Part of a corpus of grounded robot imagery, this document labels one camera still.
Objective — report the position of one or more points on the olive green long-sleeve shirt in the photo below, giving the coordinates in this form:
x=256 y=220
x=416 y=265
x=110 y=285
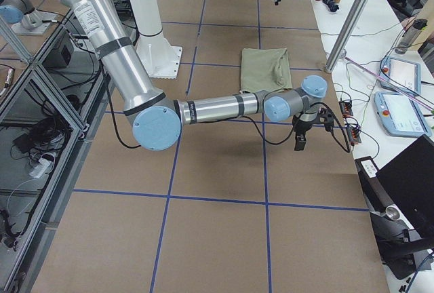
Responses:
x=265 y=70

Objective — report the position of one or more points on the orange terminal block far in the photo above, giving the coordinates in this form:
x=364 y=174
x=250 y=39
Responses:
x=346 y=108

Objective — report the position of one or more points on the orange terminal block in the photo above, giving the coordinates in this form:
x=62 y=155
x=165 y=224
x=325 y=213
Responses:
x=353 y=133
x=346 y=108

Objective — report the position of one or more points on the folded dark blue umbrella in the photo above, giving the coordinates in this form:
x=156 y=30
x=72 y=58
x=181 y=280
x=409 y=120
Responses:
x=331 y=5

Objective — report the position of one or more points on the orange terminal block near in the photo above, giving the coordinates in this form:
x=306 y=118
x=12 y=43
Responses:
x=353 y=133

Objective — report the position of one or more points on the near teach pendant tablet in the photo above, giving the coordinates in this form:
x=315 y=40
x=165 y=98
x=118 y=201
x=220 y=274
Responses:
x=399 y=116

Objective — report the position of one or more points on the teach pendant tablet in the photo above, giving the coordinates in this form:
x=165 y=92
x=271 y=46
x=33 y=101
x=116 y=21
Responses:
x=402 y=71
x=399 y=116

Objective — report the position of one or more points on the far teach pendant tablet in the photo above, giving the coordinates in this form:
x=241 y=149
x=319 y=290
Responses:
x=402 y=71

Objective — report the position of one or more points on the reacher grabber stick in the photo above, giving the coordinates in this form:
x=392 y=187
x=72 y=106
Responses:
x=412 y=95

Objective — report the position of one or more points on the black monitor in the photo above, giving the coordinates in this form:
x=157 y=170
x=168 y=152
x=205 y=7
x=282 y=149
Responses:
x=408 y=180

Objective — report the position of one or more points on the white power strip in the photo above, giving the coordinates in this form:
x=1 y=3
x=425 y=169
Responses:
x=42 y=167

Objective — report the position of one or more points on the aluminium frame post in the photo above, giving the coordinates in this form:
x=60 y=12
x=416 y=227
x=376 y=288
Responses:
x=345 y=34

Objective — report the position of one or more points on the black box under frame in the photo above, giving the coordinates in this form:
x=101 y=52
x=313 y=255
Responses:
x=61 y=54

